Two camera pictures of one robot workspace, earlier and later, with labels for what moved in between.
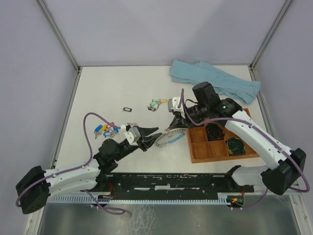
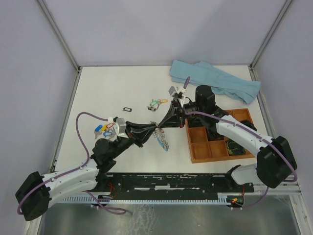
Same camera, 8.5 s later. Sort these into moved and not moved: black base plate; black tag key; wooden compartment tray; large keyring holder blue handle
Moved: large keyring holder blue handle
Not moved: wooden compartment tray; black tag key; black base plate
